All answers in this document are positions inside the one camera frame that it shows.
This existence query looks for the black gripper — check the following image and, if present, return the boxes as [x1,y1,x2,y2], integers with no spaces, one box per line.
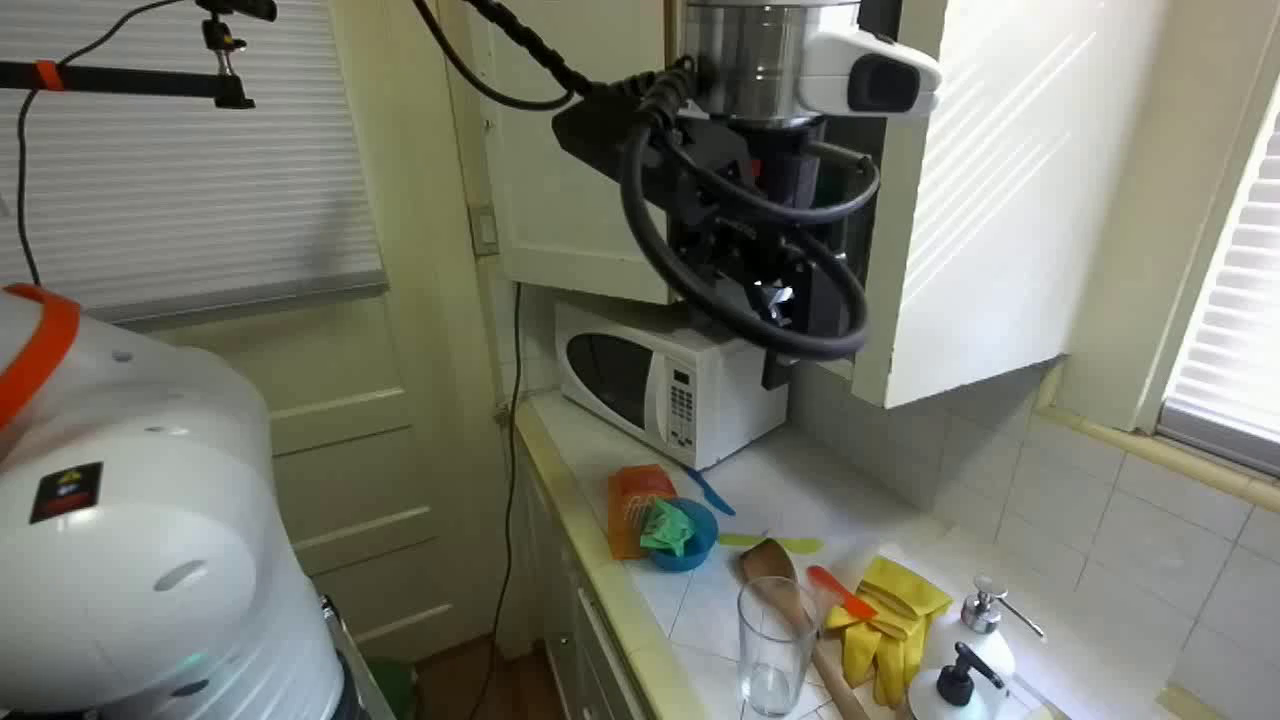
[553,80,873,393]

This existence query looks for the blue bowl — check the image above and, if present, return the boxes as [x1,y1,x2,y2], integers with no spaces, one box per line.
[636,494,726,576]

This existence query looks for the white open cabinet door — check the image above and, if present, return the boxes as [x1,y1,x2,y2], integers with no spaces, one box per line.
[848,0,1175,411]

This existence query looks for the cream counter drawer cabinet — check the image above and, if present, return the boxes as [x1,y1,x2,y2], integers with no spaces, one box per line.
[507,436,661,720]

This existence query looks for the white microwave oven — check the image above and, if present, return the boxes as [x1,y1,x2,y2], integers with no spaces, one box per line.
[550,294,793,474]

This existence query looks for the orange snack bag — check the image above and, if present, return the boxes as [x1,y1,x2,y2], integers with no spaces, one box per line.
[605,460,680,564]

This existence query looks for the yellow green utensil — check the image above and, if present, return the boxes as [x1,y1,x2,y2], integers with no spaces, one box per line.
[717,526,831,559]

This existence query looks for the wooden spoon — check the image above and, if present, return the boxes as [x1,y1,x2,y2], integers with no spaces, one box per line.
[736,535,877,720]

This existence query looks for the clear drinking glass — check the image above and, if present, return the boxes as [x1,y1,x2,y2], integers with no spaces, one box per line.
[731,581,815,720]

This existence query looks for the cream panelled door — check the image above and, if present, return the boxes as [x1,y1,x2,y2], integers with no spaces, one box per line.
[124,0,517,669]

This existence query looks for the soap dispenser with silver pump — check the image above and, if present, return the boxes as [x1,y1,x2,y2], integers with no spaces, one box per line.
[951,576,1050,678]

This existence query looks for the narrow window blind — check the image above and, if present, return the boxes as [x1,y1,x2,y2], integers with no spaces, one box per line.
[1158,77,1280,481]

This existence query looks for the soap dispenser with black pump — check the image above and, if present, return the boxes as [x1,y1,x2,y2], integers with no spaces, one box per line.
[907,641,1011,720]

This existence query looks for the large window blind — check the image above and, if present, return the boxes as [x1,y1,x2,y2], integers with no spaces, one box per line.
[0,0,394,324]

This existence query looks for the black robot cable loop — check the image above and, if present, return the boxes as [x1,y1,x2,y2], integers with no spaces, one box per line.
[414,0,887,363]

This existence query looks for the cream wall cabinet body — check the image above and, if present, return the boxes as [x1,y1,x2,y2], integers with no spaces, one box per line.
[446,0,1072,411]

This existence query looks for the wall light switch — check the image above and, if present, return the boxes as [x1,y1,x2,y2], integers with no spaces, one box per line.
[463,198,505,258]

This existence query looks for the blue handled utensil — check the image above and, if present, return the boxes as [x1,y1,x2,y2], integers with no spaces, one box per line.
[684,462,741,518]

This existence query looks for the thin black wall cable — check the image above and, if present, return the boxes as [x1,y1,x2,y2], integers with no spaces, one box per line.
[486,285,528,653]

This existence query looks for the orange handled spatula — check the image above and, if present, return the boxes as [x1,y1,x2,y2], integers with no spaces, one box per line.
[803,559,886,628]

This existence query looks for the black camera boom stand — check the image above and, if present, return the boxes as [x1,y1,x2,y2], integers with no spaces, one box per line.
[0,0,280,113]

